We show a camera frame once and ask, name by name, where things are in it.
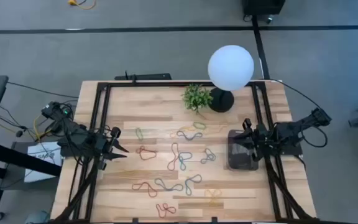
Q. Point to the long teal rubber band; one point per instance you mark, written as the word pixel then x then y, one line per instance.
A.
pixel 166 188

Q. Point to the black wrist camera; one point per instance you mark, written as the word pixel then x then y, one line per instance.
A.
pixel 115 132
pixel 246 123

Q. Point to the small potted green plant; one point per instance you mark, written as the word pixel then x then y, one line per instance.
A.
pixel 196 98

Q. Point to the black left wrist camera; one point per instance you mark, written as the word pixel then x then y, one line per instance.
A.
pixel 115 132

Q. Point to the white globe table lamp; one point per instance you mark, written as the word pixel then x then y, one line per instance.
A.
pixel 230 67

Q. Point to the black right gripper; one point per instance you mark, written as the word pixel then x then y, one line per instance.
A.
pixel 261 138

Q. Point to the black wheeled cart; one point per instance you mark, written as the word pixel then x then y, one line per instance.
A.
pixel 263 6

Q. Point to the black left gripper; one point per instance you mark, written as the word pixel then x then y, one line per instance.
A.
pixel 106 149

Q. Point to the white printed cardboard box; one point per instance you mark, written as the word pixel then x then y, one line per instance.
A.
pixel 42 154

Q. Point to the green rubber band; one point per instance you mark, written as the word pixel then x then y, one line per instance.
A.
pixel 199 129
pixel 137 132

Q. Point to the black box with antenna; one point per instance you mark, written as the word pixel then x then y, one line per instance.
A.
pixel 148 76

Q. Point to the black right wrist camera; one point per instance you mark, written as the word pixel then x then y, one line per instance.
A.
pixel 246 123

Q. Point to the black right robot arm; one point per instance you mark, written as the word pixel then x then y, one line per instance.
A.
pixel 291 130

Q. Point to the clear plastic bin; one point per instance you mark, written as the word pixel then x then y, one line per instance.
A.
pixel 238 158

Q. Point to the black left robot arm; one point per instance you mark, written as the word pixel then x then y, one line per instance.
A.
pixel 73 137

